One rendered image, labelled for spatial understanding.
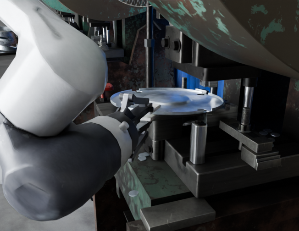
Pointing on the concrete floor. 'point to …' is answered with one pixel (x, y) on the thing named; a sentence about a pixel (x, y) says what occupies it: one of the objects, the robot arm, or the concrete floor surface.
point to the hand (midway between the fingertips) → (149, 112)
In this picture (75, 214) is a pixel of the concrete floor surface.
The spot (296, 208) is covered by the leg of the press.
